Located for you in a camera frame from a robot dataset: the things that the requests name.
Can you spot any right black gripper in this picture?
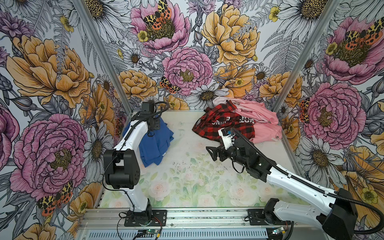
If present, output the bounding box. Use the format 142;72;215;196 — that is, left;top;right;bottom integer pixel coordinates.
205;139;249;168

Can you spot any blue cloth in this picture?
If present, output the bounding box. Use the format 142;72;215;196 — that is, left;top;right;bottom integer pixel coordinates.
115;119;174;168

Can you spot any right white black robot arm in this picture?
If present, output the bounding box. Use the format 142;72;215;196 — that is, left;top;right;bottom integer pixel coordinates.
206;138;358;240

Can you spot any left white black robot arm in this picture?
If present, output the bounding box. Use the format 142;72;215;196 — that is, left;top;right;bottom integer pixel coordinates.
103;102;160;227

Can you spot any red black plaid shirt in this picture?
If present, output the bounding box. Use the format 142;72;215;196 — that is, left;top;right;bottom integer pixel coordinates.
192;101;256;142

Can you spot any light lilac shirt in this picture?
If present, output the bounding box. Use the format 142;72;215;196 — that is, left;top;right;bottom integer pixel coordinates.
213;97;237;107

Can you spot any pink shirt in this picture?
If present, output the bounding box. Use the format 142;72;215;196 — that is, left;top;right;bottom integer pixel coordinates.
230;99;282;144

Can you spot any small green circuit board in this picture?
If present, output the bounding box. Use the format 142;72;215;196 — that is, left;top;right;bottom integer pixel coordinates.
271;227;286;235

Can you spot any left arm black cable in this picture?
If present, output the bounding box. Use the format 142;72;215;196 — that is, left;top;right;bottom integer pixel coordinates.
101;101;171;211

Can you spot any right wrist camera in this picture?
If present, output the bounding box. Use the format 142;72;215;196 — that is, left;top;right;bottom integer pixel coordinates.
218;128;235;150

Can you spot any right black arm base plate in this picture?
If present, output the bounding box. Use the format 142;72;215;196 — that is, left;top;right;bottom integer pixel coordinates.
244;209;291;226

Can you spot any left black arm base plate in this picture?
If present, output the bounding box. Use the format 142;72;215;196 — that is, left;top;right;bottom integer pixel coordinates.
124;210;168;227

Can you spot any white vented cable duct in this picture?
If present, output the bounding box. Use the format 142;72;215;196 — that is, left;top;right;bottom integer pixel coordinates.
83;228;268;240

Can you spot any aluminium front rail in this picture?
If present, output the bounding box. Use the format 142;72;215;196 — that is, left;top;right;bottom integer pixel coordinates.
77;206;301;230

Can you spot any left aluminium corner post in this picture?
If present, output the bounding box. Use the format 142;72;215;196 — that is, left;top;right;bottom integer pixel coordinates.
74;1;133;117

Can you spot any aluminium corner post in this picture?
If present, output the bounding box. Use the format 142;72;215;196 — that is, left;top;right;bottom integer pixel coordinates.
74;1;133;117
272;0;341;112

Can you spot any right aluminium corner post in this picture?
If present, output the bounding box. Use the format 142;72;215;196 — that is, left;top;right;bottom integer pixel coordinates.
272;0;341;112

